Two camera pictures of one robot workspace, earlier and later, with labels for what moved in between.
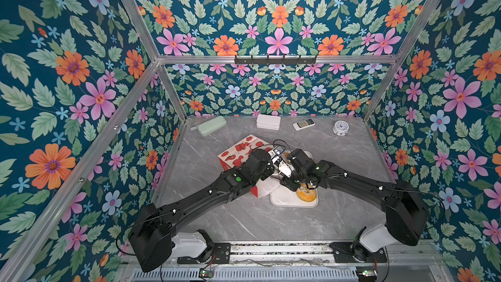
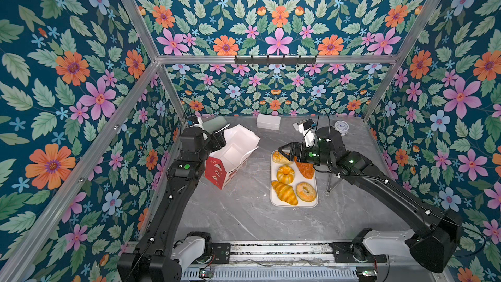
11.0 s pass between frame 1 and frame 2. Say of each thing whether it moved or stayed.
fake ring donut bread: stayed
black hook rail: stayed
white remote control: stayed
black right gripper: moved
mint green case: stayed
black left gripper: moved
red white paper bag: moved
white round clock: stayed
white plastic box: stayed
